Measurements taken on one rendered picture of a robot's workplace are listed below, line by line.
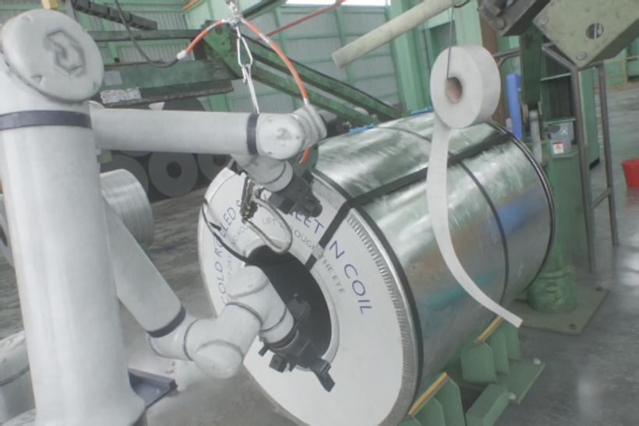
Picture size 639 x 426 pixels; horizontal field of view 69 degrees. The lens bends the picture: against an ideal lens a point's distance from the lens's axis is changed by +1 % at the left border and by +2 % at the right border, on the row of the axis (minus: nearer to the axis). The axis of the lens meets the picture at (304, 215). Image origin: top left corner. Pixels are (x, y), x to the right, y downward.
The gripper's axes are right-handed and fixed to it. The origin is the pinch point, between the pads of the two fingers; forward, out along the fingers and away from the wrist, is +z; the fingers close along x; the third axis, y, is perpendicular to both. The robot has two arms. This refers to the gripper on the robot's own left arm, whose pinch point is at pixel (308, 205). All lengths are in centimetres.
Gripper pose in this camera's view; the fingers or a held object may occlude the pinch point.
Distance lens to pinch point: 132.3
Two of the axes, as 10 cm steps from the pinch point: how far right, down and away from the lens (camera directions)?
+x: -5.9, 8.1, -0.8
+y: -6.7, -4.2, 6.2
